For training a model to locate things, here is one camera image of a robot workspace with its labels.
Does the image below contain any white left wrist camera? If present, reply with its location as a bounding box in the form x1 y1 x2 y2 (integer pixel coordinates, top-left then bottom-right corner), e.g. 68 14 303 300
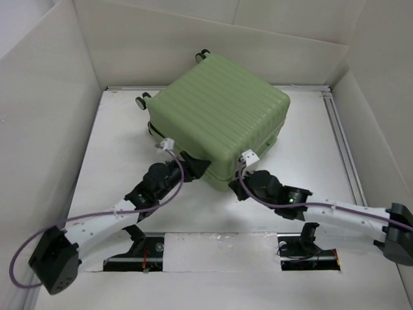
155 138 175 153

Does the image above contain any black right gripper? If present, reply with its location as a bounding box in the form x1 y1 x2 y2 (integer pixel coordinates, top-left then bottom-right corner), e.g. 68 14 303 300
227 167 276 211

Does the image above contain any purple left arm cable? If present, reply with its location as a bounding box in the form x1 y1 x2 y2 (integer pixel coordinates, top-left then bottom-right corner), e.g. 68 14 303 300
8 145 185 288

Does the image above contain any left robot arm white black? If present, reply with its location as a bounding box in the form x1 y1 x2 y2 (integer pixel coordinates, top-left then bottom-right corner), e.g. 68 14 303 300
28 151 211 295

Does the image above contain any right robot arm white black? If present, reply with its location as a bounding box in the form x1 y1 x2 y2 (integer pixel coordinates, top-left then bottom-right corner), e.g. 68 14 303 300
228 170 412 266

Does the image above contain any green suitcase blue lining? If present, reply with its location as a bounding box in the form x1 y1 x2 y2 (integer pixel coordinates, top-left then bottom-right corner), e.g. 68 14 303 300
136 49 290 191

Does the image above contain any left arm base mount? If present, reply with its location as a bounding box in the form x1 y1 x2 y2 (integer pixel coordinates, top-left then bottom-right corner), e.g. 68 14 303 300
103 225 165 273

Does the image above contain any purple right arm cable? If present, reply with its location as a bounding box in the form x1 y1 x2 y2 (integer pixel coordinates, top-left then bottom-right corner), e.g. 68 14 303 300
237 156 413 232

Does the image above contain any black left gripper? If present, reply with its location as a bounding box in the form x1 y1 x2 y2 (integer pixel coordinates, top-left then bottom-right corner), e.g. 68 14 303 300
156 151 208 200

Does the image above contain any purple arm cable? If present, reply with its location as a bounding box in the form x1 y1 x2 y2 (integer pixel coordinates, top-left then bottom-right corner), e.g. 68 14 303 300
237 156 413 232
8 145 185 288

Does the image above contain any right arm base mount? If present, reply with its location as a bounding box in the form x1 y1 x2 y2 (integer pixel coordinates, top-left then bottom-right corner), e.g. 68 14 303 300
276 223 341 271

